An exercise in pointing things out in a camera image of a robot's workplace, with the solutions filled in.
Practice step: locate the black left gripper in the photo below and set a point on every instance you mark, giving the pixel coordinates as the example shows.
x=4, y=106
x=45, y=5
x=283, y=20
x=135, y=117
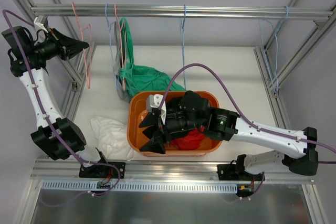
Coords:
x=61, y=48

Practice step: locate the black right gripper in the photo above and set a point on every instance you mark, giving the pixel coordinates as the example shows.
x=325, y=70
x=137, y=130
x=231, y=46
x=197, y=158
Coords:
x=161, y=127

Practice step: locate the red tank top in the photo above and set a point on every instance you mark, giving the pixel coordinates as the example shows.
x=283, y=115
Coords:
x=190, y=142

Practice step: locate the white tank top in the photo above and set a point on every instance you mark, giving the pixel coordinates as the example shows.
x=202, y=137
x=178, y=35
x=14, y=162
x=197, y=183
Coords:
x=112, y=140

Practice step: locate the black tank top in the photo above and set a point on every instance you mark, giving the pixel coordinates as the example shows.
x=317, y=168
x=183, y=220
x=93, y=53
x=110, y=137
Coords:
x=192, y=108

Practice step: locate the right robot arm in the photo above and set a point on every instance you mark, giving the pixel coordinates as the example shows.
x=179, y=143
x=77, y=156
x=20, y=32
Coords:
x=294, y=151

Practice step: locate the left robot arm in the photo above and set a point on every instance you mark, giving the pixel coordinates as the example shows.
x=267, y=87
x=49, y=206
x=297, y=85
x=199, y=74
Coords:
x=57, y=136

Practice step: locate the grey tank top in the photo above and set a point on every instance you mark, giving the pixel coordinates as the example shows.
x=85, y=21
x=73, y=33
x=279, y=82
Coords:
x=116, y=66

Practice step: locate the green tank top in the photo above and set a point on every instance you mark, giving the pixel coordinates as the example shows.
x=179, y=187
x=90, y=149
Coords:
x=140, y=78

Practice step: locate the orange plastic basket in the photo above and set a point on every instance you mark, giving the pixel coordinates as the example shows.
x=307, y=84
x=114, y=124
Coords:
x=137, y=139

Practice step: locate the aluminium frame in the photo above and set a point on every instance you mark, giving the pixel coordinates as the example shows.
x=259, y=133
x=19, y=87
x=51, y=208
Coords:
x=161, y=11

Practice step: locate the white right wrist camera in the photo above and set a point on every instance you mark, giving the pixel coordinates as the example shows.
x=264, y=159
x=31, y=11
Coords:
x=156, y=101

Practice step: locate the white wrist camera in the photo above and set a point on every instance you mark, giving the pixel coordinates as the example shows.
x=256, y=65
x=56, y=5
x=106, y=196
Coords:
x=156, y=101
x=41, y=23

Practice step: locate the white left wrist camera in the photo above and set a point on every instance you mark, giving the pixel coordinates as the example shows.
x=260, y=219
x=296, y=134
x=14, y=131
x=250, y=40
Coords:
x=41, y=23

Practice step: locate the white slotted cable duct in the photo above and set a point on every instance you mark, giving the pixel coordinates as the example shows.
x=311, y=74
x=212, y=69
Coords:
x=178, y=187

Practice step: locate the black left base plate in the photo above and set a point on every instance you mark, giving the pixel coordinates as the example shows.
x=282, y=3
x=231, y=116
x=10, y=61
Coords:
x=115, y=170

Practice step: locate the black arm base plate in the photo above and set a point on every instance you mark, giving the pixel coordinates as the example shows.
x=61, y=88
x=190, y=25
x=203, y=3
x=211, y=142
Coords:
x=230, y=172

